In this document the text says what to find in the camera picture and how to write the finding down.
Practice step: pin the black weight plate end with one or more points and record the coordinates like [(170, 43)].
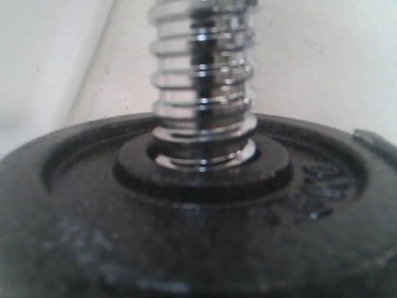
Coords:
[(86, 213)]

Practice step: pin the chrome threaded dumbbell bar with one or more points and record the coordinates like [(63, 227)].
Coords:
[(204, 107)]

